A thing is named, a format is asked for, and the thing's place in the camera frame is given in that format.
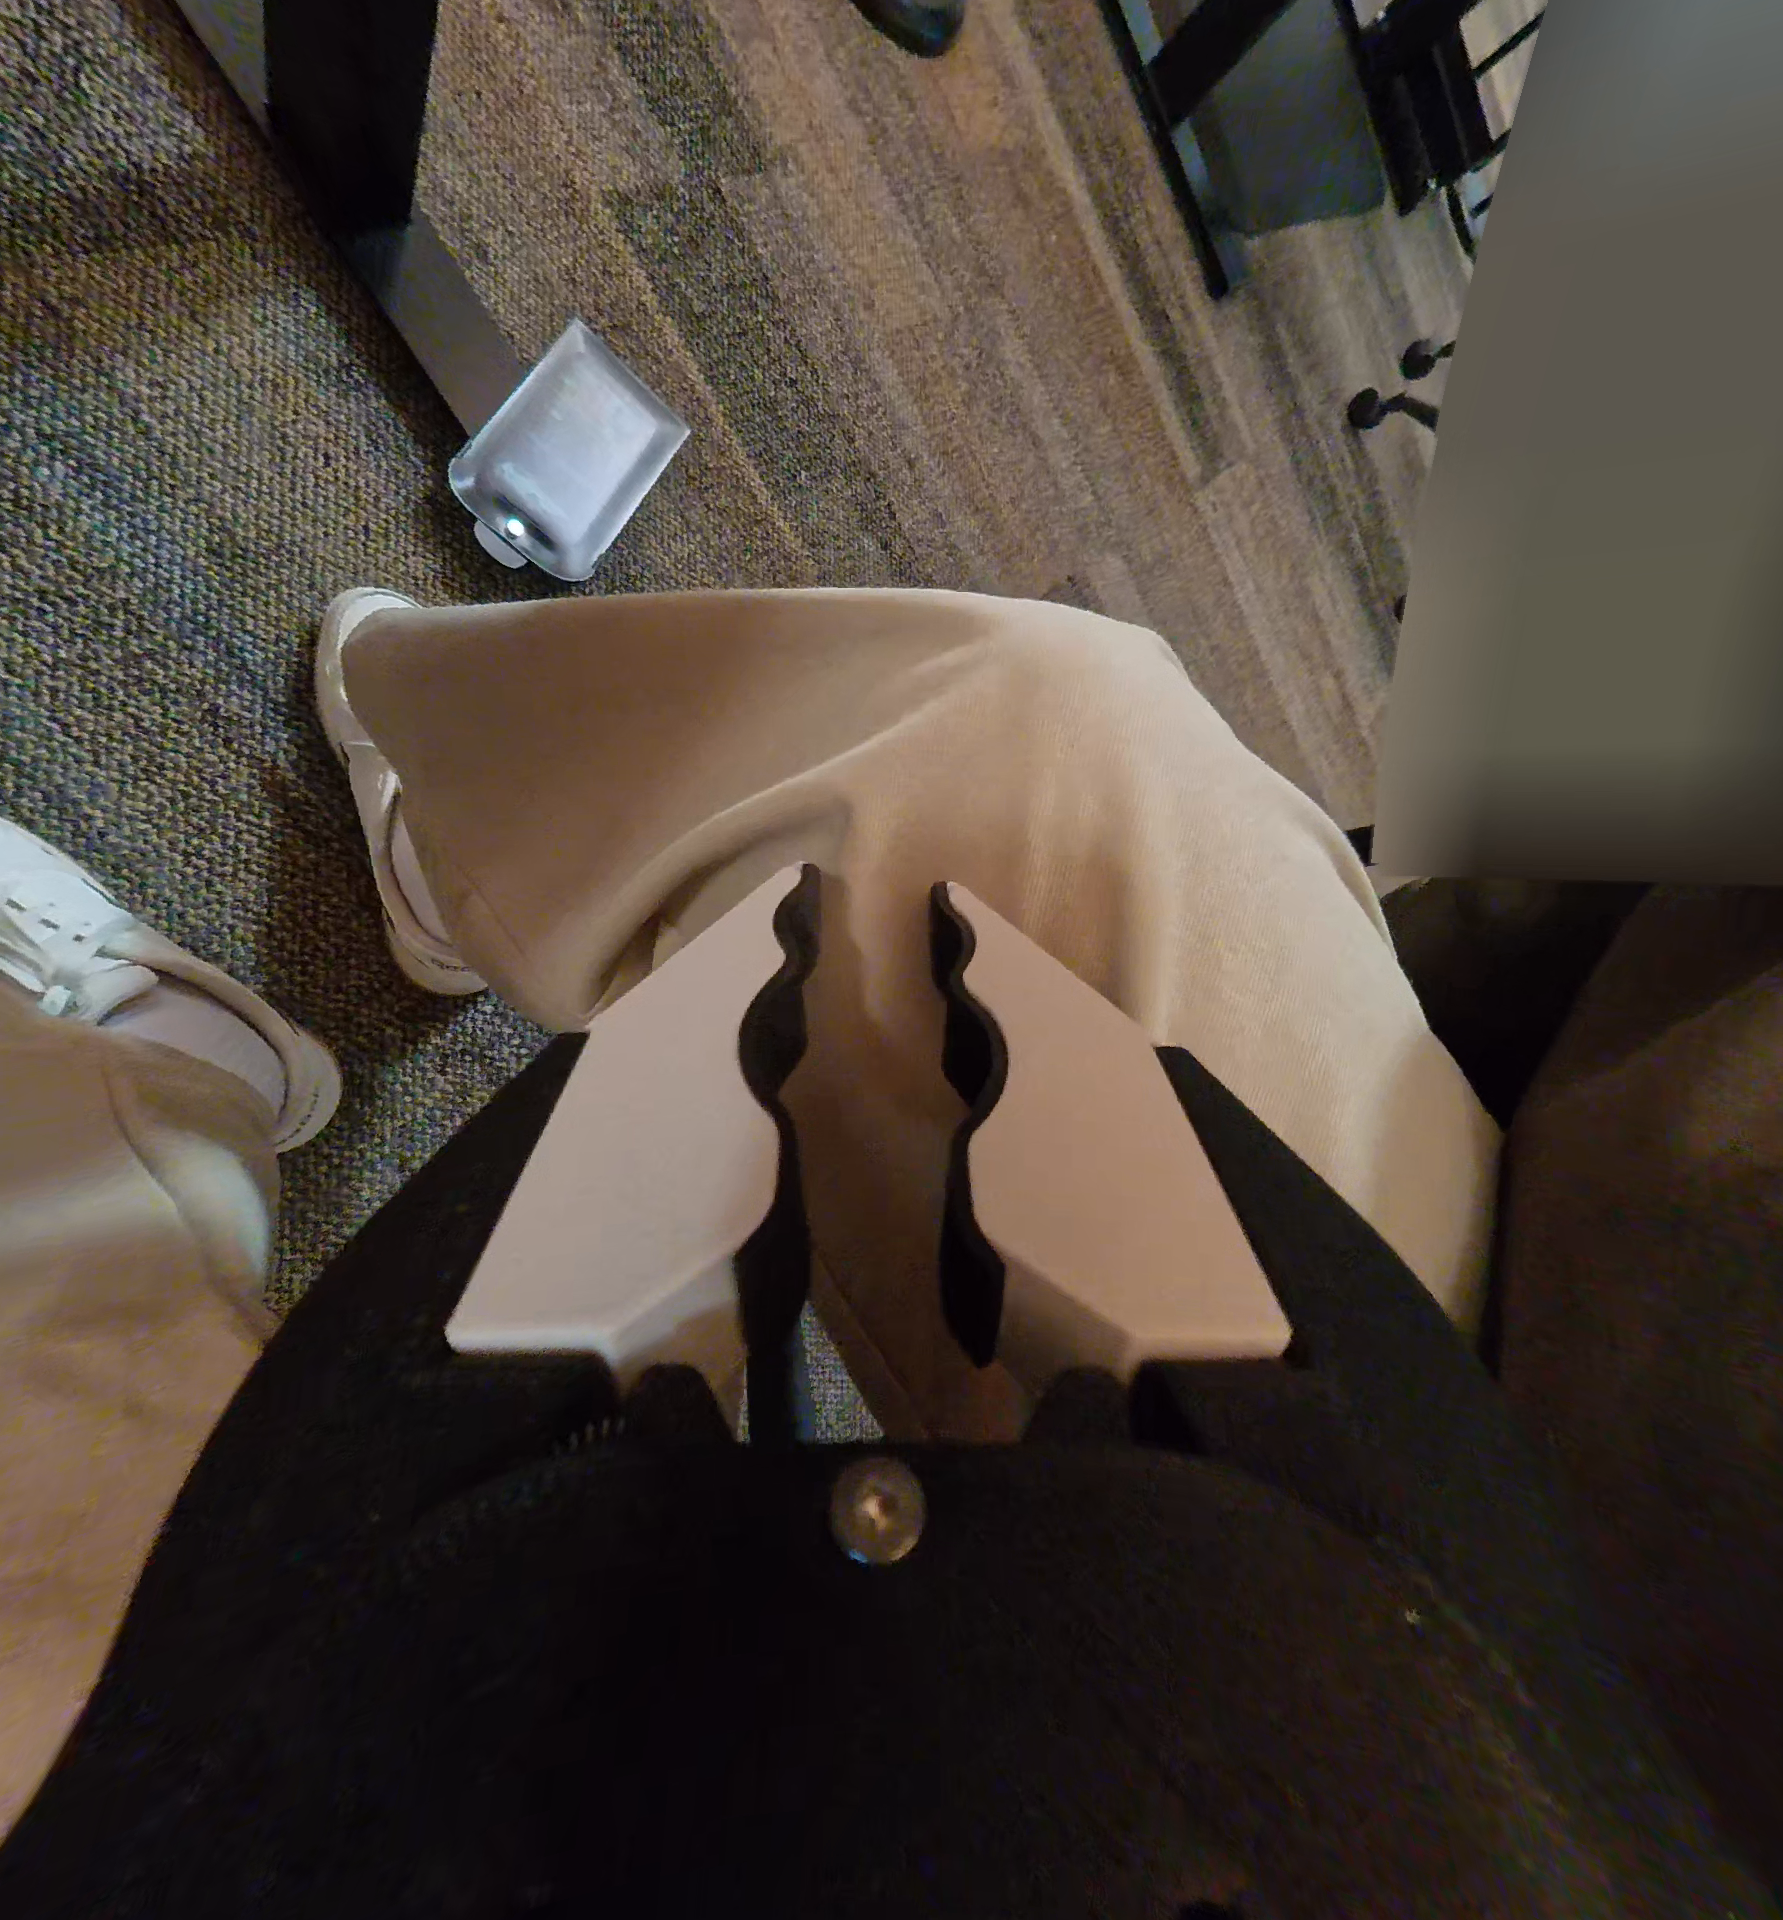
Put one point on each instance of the person's white right shoe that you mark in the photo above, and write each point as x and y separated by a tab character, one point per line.
411	914

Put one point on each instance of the clear plastic pouch with device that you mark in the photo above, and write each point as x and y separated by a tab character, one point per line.
569	451

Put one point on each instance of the black desk leg with foot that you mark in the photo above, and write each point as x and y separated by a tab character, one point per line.
351	120

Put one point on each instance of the dark grey bin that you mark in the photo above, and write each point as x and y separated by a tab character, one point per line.
1296	135

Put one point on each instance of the person's white shoe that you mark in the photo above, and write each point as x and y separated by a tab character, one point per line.
20	914
411	914

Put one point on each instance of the person's white left shoe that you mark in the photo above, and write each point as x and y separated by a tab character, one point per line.
20	914

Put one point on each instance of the person's leg beige pants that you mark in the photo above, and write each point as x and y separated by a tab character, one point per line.
833	721
20	1426

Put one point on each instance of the person's right leg beige pants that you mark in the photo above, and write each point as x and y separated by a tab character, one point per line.
833	721

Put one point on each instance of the black slanted desk leg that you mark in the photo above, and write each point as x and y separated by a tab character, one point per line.
1176	151

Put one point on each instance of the black office chair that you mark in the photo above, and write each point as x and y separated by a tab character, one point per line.
1394	403

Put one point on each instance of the black metal rack frame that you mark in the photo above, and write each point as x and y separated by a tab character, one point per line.
1430	89

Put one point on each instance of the person's left leg beige pants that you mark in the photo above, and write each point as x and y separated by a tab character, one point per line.
20	1426

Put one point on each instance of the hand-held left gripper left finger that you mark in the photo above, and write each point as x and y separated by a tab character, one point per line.
636	1170

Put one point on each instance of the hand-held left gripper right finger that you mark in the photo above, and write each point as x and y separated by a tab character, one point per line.
1116	1200

